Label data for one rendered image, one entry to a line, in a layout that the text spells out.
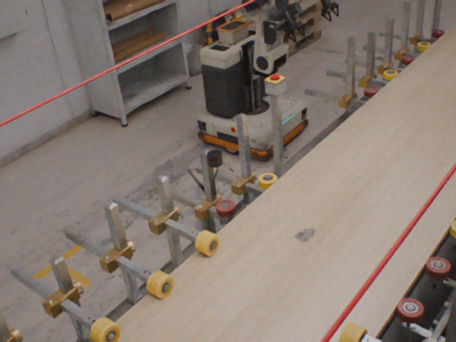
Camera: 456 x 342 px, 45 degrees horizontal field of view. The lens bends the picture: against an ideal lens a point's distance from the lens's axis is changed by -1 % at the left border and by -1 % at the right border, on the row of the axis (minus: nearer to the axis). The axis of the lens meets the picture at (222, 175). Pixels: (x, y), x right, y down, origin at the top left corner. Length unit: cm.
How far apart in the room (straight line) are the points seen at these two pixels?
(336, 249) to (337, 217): 19
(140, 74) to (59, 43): 100
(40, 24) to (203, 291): 333
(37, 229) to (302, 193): 219
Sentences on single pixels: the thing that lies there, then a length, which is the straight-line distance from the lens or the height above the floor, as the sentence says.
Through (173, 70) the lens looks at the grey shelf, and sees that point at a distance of 559.
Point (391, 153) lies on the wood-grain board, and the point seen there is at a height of 90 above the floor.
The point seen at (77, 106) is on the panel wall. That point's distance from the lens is 517.
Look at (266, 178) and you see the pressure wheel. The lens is 240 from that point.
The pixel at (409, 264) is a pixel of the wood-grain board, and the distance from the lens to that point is 201.
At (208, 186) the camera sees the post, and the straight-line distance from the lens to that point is 231.
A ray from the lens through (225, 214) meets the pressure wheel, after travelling 224.
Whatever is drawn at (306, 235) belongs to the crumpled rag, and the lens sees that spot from 208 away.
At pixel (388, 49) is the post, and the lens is 364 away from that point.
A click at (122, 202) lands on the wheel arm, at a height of 96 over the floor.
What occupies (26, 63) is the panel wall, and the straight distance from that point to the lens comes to 479.
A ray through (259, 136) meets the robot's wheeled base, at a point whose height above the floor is 25.
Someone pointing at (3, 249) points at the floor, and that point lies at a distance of 392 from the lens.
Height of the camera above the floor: 225
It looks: 33 degrees down
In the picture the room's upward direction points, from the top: 7 degrees counter-clockwise
